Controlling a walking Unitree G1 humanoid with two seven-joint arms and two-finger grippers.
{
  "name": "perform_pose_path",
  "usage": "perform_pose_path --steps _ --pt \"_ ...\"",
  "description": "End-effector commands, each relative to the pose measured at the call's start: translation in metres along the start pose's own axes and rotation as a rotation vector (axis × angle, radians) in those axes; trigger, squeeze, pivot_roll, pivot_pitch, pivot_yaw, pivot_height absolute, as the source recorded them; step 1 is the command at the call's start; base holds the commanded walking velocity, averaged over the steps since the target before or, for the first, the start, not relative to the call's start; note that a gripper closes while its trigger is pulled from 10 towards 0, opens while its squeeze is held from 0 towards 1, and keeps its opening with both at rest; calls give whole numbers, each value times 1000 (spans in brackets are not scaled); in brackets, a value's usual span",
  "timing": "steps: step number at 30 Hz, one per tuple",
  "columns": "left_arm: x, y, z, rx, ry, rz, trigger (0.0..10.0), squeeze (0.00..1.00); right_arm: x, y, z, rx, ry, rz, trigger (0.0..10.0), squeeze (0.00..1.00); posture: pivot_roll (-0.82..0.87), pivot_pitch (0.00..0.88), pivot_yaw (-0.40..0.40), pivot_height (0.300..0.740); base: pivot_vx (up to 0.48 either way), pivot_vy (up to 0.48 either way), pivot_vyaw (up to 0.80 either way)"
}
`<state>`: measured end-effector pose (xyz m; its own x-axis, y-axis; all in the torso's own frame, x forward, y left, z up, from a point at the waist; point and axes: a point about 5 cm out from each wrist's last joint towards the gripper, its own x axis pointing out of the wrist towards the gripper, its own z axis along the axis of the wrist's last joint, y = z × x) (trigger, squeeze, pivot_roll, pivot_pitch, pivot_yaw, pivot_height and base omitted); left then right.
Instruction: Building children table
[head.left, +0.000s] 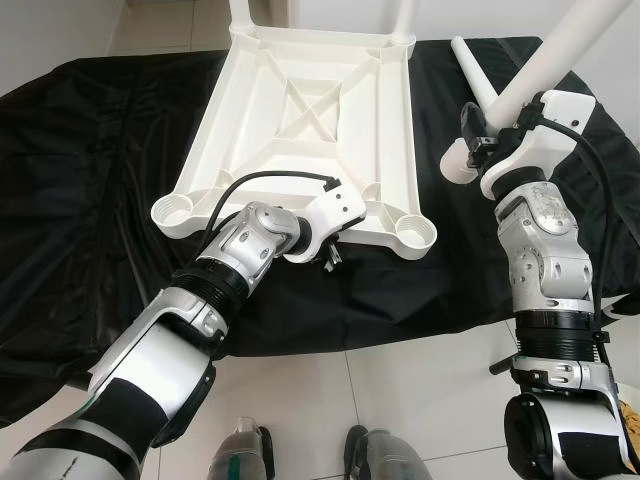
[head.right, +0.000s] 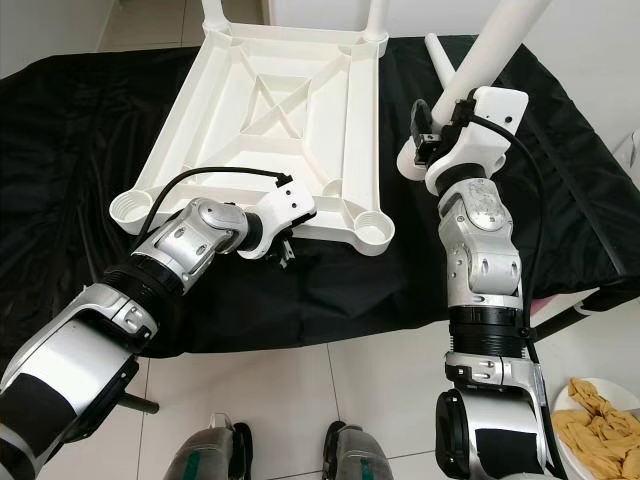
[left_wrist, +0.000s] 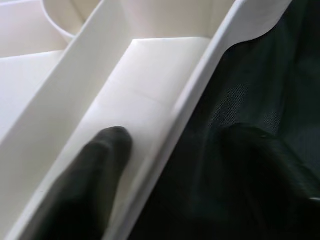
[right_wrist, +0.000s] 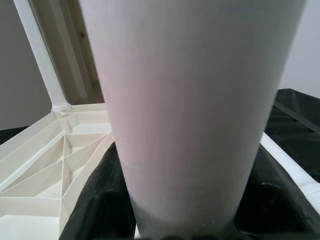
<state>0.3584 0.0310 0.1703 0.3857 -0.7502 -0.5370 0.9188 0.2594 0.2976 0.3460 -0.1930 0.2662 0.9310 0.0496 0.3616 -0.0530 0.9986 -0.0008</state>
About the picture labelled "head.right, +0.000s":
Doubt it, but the white plastic table top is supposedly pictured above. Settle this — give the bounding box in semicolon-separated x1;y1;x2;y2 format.
109;25;397;259

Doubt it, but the white plastic chair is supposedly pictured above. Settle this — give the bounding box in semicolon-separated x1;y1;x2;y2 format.
615;135;640;173

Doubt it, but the black table cloth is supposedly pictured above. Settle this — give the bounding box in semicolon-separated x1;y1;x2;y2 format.
0;35;640;358

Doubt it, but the grey left robot foot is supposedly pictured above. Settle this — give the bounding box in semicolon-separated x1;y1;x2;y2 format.
164;412;254;480

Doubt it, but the grey robot foot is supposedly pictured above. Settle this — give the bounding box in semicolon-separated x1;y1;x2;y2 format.
321;419;407;480
164;412;254;480

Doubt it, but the grey right robot foot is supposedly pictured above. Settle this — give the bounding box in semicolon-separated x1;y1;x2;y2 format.
321;419;407;480

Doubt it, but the white round plate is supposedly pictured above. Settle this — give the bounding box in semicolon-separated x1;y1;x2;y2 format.
549;377;640;480

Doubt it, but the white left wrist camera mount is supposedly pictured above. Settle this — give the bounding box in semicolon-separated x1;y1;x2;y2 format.
239;177;317;262

